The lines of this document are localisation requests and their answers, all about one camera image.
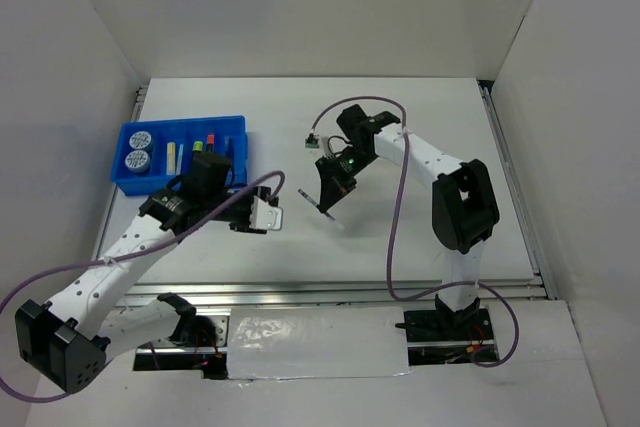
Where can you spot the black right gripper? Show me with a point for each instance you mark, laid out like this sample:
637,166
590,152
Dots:
333,184

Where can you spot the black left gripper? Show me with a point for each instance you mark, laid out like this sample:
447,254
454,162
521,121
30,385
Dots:
242,226

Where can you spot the orange cap black highlighter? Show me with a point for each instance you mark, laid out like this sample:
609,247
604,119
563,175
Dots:
209,147

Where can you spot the pale yellow highlighter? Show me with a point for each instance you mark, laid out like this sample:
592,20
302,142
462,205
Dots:
171,158

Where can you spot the red gel pen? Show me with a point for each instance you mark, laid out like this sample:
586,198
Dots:
232,170

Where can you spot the dark blue gel pen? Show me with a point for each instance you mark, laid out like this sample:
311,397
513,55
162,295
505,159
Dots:
228,147

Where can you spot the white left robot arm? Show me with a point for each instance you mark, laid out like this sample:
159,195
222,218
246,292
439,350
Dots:
74,335

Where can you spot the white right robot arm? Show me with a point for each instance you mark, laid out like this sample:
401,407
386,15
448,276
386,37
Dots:
464,209

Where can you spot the blue plastic divided bin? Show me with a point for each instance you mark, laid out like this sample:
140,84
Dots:
150,153

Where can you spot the white foil cover plate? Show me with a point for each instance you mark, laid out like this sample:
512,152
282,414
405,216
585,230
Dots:
316,343

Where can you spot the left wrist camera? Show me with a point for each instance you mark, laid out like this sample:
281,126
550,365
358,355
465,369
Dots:
265,217

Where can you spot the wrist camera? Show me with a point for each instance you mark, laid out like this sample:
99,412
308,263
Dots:
265,217
315,141

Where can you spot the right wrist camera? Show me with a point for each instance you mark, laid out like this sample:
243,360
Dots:
315,141

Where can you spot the aluminium rail frame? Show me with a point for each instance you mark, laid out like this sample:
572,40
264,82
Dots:
341,259

